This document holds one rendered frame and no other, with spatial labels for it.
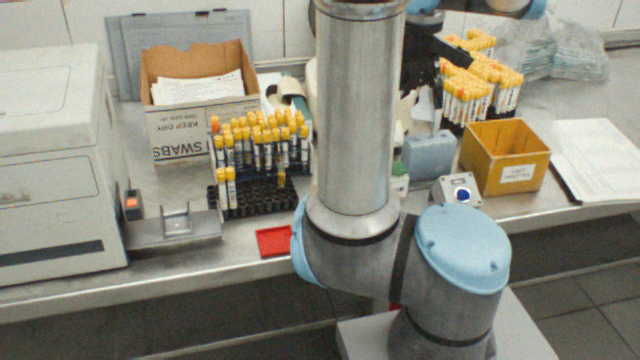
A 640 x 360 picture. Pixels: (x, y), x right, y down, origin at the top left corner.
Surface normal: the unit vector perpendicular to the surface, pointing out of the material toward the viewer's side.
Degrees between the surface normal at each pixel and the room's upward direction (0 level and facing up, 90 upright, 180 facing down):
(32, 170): 90
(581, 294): 0
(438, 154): 90
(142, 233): 0
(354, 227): 49
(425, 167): 90
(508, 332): 1
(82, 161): 90
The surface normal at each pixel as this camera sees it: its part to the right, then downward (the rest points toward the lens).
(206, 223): 0.02, -0.79
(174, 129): 0.27, 0.54
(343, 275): -0.26, 0.59
